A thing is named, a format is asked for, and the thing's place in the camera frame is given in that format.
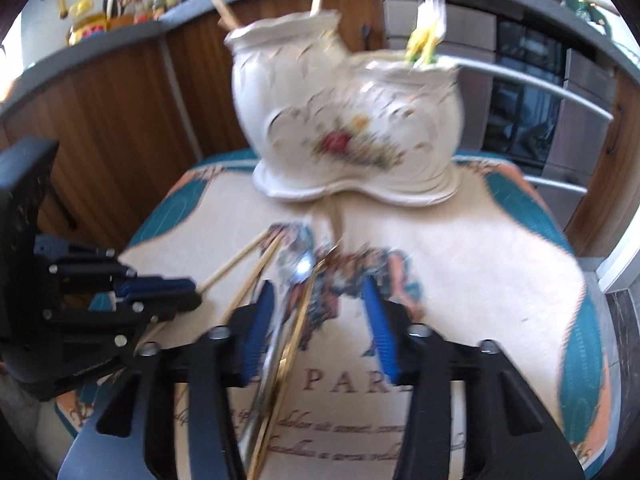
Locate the printed quilted mat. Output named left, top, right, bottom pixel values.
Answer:
left=52, top=152, right=613, bottom=480

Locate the gold fork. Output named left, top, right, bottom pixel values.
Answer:
left=404, top=0, right=447, bottom=67

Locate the wide wooden cabinet door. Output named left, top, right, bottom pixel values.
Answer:
left=162, top=0, right=387, bottom=162

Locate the green kettle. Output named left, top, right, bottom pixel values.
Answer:
left=560, top=0, right=614, bottom=37

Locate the grey speckled countertop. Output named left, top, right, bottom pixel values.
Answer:
left=0, top=0, right=640, bottom=117

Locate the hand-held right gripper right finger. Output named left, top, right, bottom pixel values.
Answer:
left=361, top=277, right=586, bottom=480

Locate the slim gold utensil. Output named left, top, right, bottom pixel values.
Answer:
left=247, top=242, right=343, bottom=480

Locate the white ceramic utensil holder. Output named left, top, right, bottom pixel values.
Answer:
left=223, top=8, right=466, bottom=206

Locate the knife block with scissors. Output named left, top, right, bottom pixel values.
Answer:
left=102, top=0, right=135, bottom=30

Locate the narrow wooden cabinet door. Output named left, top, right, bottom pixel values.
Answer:
left=565, top=67, right=640, bottom=261

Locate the steel built-in oven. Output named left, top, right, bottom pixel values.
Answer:
left=382, top=0, right=618, bottom=206

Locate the curved wooden cabinet door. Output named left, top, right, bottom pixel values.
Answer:
left=0, top=40, right=201, bottom=266

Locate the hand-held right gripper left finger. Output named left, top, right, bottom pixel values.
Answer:
left=62, top=280, right=276, bottom=480

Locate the yellow oil bottle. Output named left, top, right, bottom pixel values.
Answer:
left=66, top=0, right=109, bottom=47

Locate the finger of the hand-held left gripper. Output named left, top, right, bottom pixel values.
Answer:
left=45, top=291, right=203, bottom=356
left=34, top=235, right=196, bottom=295

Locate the silver spoon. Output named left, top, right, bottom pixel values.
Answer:
left=240, top=252, right=316, bottom=466

